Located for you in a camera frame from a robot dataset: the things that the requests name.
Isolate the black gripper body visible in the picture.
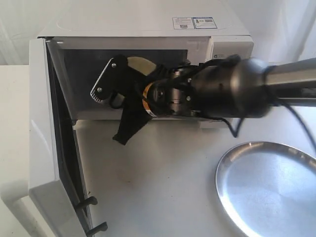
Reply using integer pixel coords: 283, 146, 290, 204
108, 64, 198, 118

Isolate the cream ceramic bowl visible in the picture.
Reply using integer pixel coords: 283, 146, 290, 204
127, 56, 157, 76

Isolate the white microwave door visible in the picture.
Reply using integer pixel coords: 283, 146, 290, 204
0, 39, 108, 237

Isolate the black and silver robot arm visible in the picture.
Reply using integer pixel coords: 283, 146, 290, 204
90, 55, 316, 145

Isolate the white microwave oven body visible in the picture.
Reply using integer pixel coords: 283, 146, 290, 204
40, 14, 254, 120

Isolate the white label sticker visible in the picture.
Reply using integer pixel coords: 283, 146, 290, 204
172, 17, 195, 30

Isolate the blue label sticker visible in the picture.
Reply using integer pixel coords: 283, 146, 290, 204
192, 17, 217, 29

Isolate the round steel tray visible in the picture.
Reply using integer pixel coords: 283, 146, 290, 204
215, 141, 316, 237

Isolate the black cable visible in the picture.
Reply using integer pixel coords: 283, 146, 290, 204
222, 93, 316, 158

